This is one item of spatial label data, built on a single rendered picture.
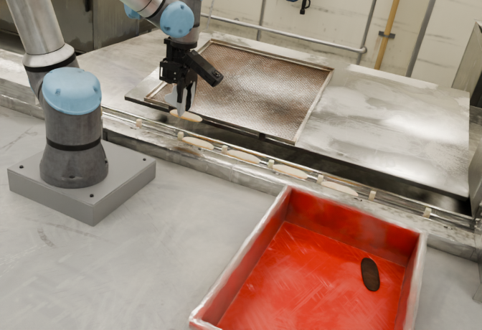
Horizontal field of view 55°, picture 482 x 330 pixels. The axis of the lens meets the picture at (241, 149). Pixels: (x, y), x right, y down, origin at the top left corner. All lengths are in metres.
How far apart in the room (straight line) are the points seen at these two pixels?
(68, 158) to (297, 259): 0.54
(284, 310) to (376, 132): 0.73
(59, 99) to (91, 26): 3.08
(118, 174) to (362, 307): 0.61
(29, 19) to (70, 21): 3.10
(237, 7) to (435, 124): 3.84
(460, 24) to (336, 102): 3.08
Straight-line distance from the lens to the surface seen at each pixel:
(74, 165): 1.07
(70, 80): 1.04
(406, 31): 4.87
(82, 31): 4.13
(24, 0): 1.09
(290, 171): 1.26
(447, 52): 4.60
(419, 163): 1.40
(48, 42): 1.11
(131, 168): 1.15
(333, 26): 4.94
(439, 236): 1.19
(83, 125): 1.03
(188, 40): 1.22
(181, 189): 1.19
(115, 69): 1.93
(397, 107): 1.62
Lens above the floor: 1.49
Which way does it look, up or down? 29 degrees down
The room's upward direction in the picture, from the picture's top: 9 degrees clockwise
